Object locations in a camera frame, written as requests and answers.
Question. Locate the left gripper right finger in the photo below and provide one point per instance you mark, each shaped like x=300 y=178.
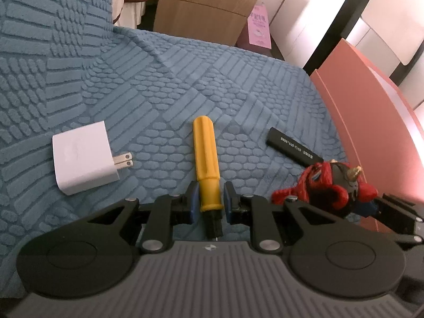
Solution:
x=255 y=212

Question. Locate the white charger plug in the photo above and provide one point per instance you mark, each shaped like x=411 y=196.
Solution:
x=83 y=159

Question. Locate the black metal frame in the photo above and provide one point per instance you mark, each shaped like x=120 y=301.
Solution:
x=341 y=26

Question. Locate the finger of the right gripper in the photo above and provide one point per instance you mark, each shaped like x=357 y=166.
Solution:
x=402 y=217

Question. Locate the red black figurine toy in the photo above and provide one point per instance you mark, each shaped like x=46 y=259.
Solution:
x=334 y=187

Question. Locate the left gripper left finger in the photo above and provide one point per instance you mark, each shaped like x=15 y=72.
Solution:
x=166 y=212

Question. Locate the black lighter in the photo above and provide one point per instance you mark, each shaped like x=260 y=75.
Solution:
x=291 y=149

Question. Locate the pink storage box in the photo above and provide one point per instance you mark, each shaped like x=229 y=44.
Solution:
x=377 y=127

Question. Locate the pink paper sign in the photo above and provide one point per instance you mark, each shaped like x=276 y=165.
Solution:
x=258 y=27

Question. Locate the wooden cabinet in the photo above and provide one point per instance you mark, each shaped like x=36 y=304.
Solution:
x=219 y=21

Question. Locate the yellow handle screwdriver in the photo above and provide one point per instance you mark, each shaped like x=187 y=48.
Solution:
x=208 y=175

